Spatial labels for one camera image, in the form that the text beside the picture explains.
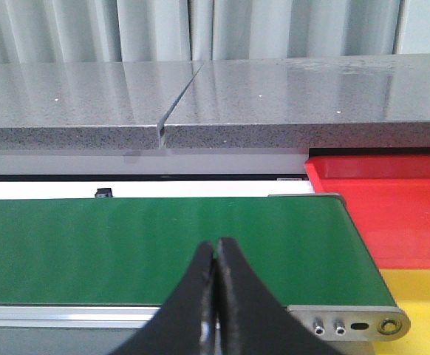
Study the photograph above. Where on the yellow plastic tray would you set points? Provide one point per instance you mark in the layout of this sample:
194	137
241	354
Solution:
411	290

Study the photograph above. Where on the grey stone slab right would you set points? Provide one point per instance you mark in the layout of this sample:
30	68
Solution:
342	102

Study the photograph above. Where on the grey pleated curtain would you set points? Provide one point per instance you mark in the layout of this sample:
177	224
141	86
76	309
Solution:
68	31

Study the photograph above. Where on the red plastic tray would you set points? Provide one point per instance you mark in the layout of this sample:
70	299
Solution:
388	198

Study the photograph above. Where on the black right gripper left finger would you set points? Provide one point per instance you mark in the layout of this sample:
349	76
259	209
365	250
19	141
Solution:
185	322

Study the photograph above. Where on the grey stone slab left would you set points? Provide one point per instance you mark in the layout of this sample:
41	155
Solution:
89	105

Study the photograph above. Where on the aluminium conveyor side rail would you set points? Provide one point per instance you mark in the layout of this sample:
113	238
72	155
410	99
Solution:
67	316

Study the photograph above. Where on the grey stone slab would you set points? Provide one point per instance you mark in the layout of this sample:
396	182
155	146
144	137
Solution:
342	102
89	105

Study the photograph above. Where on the black sensor with cable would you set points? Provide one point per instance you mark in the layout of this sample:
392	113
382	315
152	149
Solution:
103	193

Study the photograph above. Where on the green conveyor belt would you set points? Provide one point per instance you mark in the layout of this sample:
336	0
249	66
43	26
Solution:
115	250

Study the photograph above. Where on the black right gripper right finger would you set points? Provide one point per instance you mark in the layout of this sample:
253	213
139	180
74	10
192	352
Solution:
251	319

